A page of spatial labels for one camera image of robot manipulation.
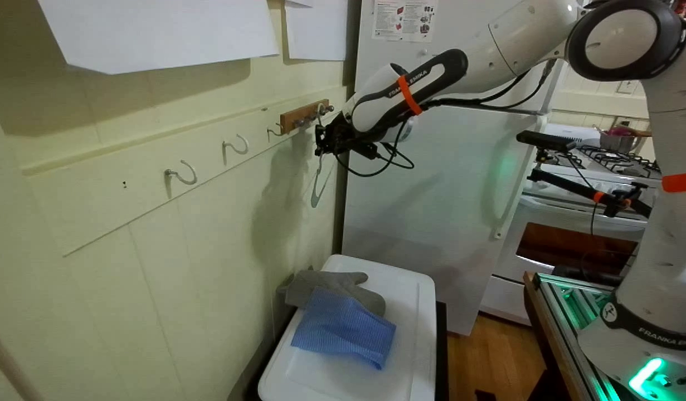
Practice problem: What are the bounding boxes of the white clothes hanger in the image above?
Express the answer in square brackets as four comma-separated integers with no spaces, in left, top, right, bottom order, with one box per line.
[310,102,337,209]

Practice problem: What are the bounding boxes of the wooden peg rack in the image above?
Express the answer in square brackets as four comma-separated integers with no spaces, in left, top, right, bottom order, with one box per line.
[279,99,335,135]

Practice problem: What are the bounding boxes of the small white paper sheet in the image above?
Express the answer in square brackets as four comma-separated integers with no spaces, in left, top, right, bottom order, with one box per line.
[284,0,349,62]

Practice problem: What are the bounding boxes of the white refrigerator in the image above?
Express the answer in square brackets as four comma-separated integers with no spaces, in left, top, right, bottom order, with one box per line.
[342,0,567,336]

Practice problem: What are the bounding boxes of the printed notice sheet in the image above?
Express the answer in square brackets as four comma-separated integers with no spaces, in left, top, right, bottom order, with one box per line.
[372,0,437,43]

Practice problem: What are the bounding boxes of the grey oven mitt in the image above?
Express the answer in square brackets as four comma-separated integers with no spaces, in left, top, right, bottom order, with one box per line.
[277,270,387,318]

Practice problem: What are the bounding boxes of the blue cloth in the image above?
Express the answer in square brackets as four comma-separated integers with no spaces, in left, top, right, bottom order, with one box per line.
[290,287,397,371]

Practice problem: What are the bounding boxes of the large white paper sheet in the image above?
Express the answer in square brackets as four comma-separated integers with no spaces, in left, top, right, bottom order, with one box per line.
[37,0,280,75]

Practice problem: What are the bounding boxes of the white storage bin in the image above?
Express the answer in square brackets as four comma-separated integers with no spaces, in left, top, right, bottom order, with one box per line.
[257,254,437,401]

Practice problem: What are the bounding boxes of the oven door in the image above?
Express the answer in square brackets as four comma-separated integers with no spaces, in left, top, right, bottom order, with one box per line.
[480,194,650,326]

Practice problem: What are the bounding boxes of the white gas stove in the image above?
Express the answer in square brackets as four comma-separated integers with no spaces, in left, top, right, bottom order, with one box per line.
[479,123,664,327]

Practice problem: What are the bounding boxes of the metal pot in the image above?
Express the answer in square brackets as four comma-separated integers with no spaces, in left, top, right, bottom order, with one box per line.
[598,126,653,155]

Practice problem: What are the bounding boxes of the stove burner grates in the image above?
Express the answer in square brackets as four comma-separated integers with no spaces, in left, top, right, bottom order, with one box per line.
[554,144,662,180]

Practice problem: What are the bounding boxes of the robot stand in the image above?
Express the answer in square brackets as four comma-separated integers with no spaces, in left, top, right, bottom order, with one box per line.
[523,271,650,401]

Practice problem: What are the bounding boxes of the refrigerator door handle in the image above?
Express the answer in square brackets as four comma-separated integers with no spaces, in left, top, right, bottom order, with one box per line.
[489,111,548,241]

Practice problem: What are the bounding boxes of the camera on mount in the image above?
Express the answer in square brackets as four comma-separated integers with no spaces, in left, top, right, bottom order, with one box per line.
[515,130,653,219]

